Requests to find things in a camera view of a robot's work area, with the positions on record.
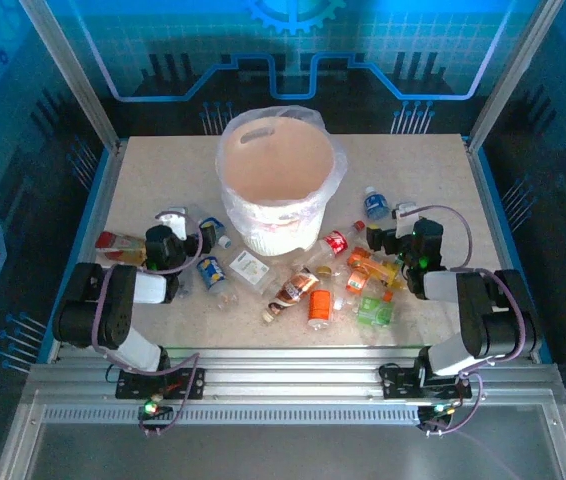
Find orange juice bottle yellow label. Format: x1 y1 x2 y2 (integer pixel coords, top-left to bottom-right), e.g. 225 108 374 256
346 247 409 291

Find clear bottle blue cap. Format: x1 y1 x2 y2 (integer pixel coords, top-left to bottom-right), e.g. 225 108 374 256
195 255 239 309

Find red label cola bottle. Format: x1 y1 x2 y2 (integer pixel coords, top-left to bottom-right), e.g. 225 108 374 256
305 220 367 269

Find red yellow label bottle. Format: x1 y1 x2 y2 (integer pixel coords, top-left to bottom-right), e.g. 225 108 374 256
94 230 148 265

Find clear square container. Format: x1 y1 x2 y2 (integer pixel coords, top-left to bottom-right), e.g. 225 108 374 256
226 248 277 296

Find orange label clear bottle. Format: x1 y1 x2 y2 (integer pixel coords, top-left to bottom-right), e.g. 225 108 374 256
306 288 335 332

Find brown label bottle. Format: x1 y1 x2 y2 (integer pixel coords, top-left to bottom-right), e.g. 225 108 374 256
261 267 320 325

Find white ribbed plastic bin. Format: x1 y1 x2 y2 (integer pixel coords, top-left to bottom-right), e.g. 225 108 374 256
217 110 338 257

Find small orange label bottle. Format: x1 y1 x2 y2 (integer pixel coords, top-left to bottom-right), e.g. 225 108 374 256
345 267 370 296

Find green label bottle orange cap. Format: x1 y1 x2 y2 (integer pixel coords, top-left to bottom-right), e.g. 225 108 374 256
355 289 397 330

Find small circuit board with LEDs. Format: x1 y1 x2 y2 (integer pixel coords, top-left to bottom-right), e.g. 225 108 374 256
137 398 174 417
418 402 457 419

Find grey metal bench panel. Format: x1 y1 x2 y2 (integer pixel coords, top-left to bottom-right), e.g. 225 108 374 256
25 424 564 480

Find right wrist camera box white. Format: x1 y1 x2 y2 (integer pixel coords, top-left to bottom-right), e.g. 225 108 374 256
391 201 418 239

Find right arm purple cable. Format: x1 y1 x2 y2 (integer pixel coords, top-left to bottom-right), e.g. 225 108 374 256
410 204 527 436

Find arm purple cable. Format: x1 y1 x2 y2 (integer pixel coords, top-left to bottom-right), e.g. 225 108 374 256
410 204 527 436
91 209 204 436

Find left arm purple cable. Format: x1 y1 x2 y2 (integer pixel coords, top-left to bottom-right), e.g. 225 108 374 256
91 209 204 436

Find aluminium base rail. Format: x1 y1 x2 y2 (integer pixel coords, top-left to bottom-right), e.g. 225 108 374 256
27 345 562 404

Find slotted grey cable duct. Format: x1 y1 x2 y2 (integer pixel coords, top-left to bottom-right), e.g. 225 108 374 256
42 405 427 427

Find aluminium frame post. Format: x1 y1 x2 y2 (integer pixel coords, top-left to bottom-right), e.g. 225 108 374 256
18 0 123 154
465 0 566 154

